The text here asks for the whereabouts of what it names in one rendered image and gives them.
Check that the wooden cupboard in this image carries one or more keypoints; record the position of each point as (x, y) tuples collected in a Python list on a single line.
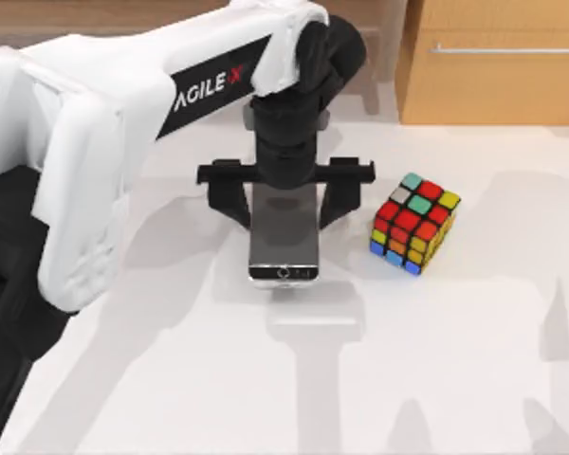
[(493, 85)]

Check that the wooden cupboard door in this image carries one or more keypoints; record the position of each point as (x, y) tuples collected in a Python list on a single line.
[(502, 90)]

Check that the multicoloured puzzle cube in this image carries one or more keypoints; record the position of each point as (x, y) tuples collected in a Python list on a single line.
[(415, 223)]

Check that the black smartphone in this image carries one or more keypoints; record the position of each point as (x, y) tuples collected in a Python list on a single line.
[(284, 237)]

